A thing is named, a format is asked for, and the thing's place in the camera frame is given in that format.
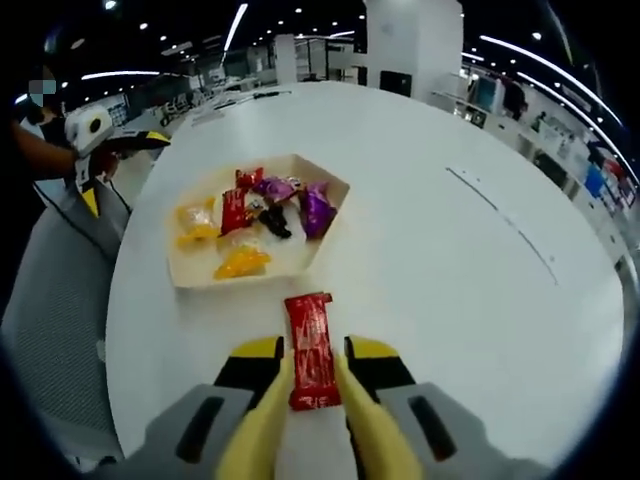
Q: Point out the teal display screen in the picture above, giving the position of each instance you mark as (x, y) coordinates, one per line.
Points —
(487, 96)

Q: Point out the grey mesh office chair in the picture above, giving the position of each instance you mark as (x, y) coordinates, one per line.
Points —
(55, 325)

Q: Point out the clear packet with black snack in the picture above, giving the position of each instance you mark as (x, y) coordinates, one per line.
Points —
(276, 222)

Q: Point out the white table socket strip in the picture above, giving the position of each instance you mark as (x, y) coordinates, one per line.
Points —
(475, 184)

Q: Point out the white square pillar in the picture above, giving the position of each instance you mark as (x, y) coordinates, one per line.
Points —
(415, 45)

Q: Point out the yellow plastic food tongs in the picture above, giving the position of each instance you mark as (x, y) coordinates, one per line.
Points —
(252, 440)

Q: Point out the blue box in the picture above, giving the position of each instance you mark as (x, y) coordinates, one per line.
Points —
(594, 181)

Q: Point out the white cabinet row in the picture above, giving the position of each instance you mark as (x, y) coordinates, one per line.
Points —
(550, 140)

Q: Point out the long red snack packet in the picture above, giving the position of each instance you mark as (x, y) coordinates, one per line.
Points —
(234, 210)
(312, 350)

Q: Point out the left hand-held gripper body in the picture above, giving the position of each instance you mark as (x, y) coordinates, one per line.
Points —
(80, 135)

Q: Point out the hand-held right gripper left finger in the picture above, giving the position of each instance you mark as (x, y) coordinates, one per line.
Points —
(197, 420)

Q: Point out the beige hexagonal container tray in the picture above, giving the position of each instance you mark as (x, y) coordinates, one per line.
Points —
(200, 277)

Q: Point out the yellow-ended clear snack packet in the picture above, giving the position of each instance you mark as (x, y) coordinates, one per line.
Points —
(240, 262)
(195, 220)

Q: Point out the small brown snack packet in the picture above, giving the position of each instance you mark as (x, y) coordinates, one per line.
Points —
(256, 206)

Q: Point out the slim black table object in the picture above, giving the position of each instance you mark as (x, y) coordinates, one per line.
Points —
(270, 93)

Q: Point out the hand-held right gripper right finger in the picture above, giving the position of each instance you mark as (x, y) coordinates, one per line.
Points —
(435, 425)

